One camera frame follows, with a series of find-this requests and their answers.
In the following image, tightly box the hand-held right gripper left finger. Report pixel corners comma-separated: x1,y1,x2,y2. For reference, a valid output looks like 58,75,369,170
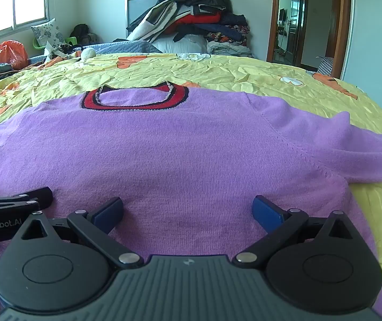
17,197,144,270

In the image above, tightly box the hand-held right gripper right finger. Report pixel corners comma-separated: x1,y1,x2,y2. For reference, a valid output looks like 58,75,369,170
233,194,367,270

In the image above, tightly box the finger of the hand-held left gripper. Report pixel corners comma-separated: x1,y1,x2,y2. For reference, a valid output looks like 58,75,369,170
0,186,54,210

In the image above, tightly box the purple knit sweater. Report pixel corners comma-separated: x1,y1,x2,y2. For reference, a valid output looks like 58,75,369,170
0,80,382,321

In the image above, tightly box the pile of folded clothes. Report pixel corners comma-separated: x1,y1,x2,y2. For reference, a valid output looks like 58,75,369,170
126,0,254,57

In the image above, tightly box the orange plastic bag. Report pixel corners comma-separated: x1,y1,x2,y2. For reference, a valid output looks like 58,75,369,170
0,40,29,71

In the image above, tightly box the yellow printed bedsheet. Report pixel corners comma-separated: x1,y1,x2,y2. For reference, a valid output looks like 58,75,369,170
0,52,382,321

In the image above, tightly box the white and black cloth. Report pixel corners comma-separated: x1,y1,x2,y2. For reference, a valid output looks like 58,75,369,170
44,42,78,63

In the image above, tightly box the green plastic chair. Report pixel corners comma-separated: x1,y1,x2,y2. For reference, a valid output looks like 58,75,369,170
32,36,79,51

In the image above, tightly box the checkered bag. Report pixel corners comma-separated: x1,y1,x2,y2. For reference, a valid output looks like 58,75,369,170
316,56,334,76

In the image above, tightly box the floral pillow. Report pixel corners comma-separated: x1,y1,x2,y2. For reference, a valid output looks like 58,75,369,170
31,18,67,49

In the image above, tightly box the blue quilt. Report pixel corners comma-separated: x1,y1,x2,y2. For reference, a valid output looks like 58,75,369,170
74,38,163,56

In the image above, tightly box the black backpack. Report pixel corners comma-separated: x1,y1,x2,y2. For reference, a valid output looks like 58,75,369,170
70,24,90,41

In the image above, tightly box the white bedding bundle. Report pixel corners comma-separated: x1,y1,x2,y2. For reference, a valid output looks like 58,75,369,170
152,35,209,55

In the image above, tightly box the grey television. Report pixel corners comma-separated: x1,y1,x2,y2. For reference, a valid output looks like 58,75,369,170
125,0,165,39

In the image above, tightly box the white wardrobe with flower stickers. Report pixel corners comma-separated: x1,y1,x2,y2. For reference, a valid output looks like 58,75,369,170
341,0,382,95

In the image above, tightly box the wooden door frame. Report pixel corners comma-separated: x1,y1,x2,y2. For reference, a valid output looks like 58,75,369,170
266,0,352,79

